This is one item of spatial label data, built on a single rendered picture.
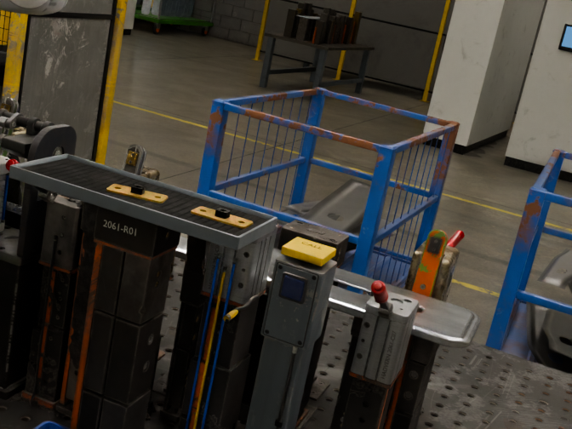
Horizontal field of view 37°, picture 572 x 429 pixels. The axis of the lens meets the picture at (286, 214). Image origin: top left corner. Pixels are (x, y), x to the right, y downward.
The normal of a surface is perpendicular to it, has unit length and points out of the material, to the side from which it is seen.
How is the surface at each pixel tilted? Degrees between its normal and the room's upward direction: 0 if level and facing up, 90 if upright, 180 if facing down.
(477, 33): 90
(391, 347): 90
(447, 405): 0
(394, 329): 90
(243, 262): 90
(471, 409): 0
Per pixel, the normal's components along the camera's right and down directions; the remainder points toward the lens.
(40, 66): 0.92, 0.27
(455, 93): -0.43, 0.17
